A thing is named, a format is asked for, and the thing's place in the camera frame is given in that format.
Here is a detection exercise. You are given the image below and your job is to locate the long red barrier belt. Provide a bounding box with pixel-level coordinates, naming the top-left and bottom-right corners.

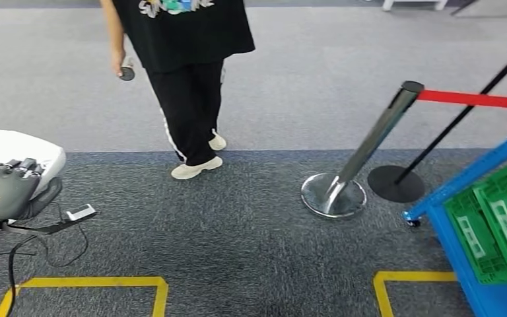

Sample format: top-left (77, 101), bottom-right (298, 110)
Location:
top-left (417, 89), bottom-right (507, 111)

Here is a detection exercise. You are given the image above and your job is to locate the white plastic mirror cover part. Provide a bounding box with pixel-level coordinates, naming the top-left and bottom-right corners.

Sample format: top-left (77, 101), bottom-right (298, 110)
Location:
top-left (0, 128), bottom-right (67, 197)

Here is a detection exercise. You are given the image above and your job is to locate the chrome stanchion post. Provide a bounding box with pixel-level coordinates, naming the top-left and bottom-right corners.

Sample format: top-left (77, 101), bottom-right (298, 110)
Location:
top-left (300, 80), bottom-right (425, 220)

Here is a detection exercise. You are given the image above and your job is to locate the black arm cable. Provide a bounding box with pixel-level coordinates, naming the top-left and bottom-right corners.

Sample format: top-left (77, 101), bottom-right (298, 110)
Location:
top-left (0, 205), bottom-right (90, 317)

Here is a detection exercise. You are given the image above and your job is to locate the black round-base pole stand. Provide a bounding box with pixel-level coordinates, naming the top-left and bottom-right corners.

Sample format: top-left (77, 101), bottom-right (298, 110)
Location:
top-left (367, 0), bottom-right (507, 204)

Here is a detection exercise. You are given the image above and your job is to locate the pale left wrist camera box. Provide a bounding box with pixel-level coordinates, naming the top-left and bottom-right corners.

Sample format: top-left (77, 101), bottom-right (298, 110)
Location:
top-left (65, 203), bottom-right (97, 222)

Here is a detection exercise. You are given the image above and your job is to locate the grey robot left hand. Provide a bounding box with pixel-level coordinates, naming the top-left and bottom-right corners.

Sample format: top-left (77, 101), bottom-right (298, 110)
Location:
top-left (0, 158), bottom-right (63, 222)

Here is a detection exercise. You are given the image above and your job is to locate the person's right hand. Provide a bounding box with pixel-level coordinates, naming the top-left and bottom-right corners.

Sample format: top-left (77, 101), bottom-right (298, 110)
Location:
top-left (110, 47), bottom-right (127, 79)

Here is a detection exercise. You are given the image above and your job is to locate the person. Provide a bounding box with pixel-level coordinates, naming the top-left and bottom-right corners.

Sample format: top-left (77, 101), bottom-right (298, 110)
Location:
top-left (99, 0), bottom-right (257, 181)

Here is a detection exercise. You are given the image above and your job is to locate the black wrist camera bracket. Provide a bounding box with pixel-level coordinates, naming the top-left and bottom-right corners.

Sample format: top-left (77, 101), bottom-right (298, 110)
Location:
top-left (1, 216), bottom-right (84, 236)

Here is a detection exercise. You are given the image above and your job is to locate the yellow floor tape square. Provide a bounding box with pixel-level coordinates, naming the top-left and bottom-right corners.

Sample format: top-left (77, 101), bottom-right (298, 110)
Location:
top-left (0, 276), bottom-right (169, 317)

